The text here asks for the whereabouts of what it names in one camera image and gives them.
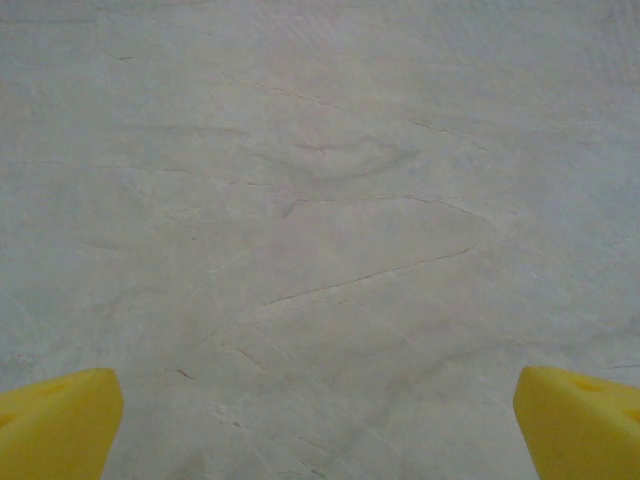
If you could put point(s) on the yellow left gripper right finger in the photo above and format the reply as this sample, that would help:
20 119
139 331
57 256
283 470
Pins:
585 430

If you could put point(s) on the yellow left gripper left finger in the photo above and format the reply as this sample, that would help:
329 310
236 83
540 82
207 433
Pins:
55 430

